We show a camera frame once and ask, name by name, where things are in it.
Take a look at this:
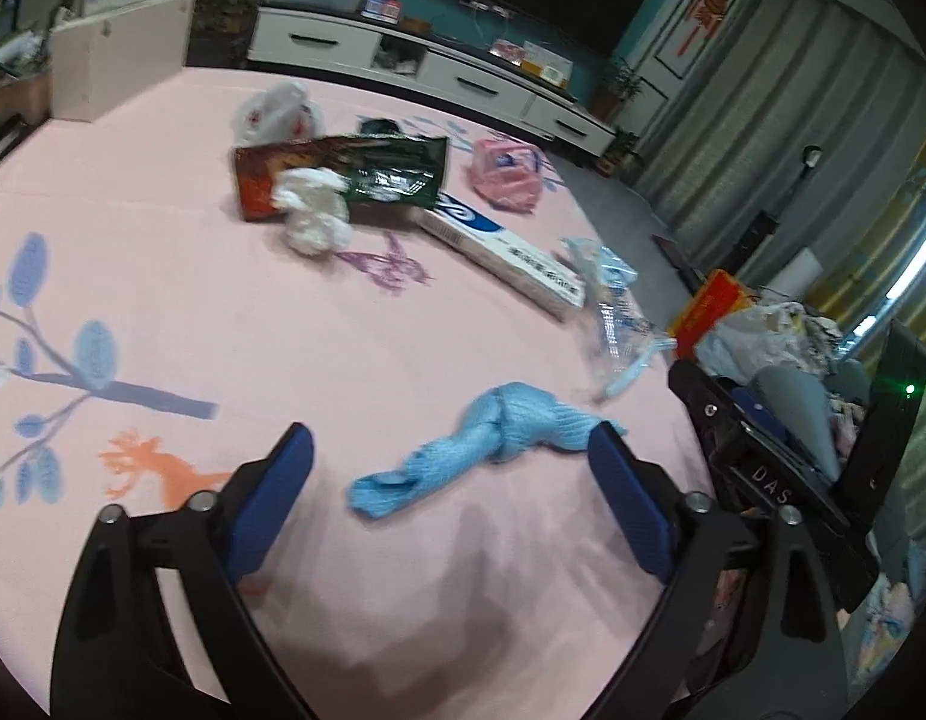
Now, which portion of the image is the clear plastic packaging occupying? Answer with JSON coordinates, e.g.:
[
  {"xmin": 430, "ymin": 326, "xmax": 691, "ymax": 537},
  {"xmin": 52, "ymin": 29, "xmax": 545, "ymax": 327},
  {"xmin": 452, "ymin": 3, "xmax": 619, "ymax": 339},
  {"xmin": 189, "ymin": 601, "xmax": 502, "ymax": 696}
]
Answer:
[{"xmin": 564, "ymin": 238, "xmax": 676, "ymax": 403}]

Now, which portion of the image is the blue knotted cloth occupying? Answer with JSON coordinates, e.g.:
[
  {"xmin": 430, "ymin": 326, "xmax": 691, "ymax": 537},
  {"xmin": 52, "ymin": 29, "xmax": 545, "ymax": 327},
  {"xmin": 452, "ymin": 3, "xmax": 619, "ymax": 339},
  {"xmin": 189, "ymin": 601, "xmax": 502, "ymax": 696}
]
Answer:
[{"xmin": 347, "ymin": 382, "xmax": 604, "ymax": 520}]

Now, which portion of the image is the blue white ointment box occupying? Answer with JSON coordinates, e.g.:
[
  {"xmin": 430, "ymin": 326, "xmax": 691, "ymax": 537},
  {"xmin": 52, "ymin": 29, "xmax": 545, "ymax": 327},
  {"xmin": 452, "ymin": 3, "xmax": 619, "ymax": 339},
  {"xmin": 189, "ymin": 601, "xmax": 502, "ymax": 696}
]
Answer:
[{"xmin": 415, "ymin": 192, "xmax": 585, "ymax": 322}]

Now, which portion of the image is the dark green snack bag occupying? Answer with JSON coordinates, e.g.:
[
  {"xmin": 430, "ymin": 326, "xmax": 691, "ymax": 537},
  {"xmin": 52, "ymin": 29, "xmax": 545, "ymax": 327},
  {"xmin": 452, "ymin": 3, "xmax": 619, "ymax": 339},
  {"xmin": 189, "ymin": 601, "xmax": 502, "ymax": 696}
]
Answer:
[{"xmin": 232, "ymin": 135, "xmax": 449, "ymax": 221}]

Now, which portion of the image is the white tissue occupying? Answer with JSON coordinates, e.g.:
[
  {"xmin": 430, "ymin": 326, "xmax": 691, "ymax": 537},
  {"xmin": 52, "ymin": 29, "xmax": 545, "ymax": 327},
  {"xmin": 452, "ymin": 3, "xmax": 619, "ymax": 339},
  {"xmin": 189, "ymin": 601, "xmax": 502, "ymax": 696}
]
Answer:
[{"xmin": 271, "ymin": 167, "xmax": 352, "ymax": 257}]

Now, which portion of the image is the white plastic bag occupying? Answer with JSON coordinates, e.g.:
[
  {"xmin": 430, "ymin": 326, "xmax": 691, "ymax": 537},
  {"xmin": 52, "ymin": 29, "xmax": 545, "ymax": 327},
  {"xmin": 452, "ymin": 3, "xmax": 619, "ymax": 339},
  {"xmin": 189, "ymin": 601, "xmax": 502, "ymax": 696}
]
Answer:
[{"xmin": 232, "ymin": 82, "xmax": 326, "ymax": 146}]

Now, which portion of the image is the white shopping bag on floor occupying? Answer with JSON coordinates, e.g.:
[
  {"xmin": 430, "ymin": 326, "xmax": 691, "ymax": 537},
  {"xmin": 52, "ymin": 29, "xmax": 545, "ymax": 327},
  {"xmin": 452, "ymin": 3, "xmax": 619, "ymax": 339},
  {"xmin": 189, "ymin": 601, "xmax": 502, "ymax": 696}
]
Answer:
[{"xmin": 694, "ymin": 302, "xmax": 844, "ymax": 383}]

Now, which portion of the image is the red gift bag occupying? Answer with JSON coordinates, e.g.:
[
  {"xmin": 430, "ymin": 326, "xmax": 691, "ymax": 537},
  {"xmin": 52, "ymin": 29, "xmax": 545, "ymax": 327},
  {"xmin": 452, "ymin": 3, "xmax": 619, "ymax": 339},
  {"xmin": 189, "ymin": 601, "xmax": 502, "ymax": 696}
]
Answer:
[{"xmin": 668, "ymin": 268, "xmax": 754, "ymax": 359}]

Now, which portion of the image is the grey curtain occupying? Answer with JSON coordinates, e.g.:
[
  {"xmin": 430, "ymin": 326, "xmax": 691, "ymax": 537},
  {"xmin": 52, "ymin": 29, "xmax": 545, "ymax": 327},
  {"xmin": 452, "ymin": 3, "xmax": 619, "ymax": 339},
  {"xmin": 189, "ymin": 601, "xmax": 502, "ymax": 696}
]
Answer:
[{"xmin": 637, "ymin": 0, "xmax": 926, "ymax": 286}]

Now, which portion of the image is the potted plant on floor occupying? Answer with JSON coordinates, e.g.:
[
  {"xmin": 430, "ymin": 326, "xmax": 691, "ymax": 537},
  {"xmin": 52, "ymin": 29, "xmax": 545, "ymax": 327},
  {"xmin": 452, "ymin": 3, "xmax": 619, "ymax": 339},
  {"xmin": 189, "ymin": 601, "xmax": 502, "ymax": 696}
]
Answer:
[{"xmin": 596, "ymin": 127, "xmax": 642, "ymax": 177}]

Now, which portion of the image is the small pink plastic bag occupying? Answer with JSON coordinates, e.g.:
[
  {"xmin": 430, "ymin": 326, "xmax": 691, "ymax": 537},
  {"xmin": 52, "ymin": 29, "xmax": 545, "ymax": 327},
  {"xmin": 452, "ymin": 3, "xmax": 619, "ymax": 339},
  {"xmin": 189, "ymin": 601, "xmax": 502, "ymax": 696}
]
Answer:
[{"xmin": 468, "ymin": 138, "xmax": 544, "ymax": 215}]

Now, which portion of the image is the pink patterned tablecloth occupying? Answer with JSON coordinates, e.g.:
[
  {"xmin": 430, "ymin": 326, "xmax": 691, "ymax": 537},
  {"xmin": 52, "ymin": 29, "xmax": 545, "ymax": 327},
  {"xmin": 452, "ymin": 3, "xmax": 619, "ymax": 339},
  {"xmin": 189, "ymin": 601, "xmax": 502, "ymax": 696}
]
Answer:
[{"xmin": 0, "ymin": 65, "xmax": 709, "ymax": 720}]

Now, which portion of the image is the potted plant on cabinet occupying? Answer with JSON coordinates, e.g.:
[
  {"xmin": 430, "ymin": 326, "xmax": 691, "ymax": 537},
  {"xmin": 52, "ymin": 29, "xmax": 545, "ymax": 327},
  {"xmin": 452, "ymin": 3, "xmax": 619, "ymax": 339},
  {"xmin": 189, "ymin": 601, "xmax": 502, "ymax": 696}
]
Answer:
[{"xmin": 588, "ymin": 59, "xmax": 643, "ymax": 124}]

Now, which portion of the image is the white storage box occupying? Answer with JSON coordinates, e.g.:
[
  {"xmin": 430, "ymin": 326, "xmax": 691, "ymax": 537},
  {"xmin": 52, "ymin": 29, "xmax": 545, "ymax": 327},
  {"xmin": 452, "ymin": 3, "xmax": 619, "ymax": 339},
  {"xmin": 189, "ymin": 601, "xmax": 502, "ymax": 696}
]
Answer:
[{"xmin": 49, "ymin": 0, "xmax": 196, "ymax": 122}]

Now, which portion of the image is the white tv cabinet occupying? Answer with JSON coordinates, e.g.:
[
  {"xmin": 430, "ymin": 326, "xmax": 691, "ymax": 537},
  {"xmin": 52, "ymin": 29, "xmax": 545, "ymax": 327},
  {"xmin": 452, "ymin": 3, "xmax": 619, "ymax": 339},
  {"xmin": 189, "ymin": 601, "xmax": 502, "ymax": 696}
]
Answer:
[{"xmin": 248, "ymin": 7, "xmax": 614, "ymax": 158}]

